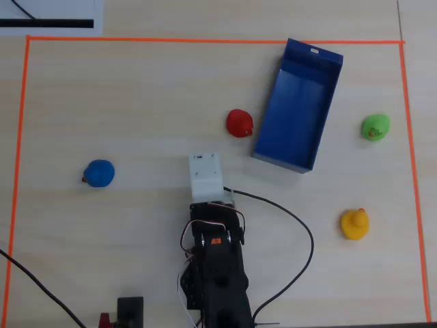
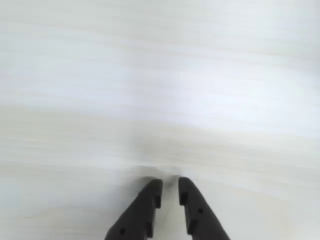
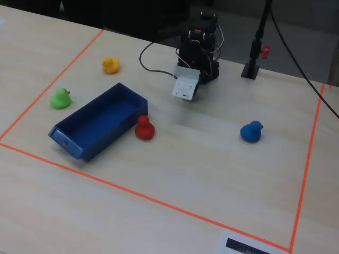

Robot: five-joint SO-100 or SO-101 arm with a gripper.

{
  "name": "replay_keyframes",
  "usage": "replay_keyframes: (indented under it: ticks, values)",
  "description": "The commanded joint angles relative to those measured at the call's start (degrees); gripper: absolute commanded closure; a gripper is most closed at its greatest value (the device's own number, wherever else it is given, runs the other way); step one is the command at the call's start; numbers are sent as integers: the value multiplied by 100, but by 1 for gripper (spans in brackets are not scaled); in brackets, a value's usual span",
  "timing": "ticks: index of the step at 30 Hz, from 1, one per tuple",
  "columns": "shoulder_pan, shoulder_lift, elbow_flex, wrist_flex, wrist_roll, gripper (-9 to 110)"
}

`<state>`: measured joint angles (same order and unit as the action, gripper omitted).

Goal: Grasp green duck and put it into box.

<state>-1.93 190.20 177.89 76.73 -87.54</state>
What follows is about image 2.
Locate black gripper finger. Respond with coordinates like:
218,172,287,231
104,178,164,240
178,176,231,240

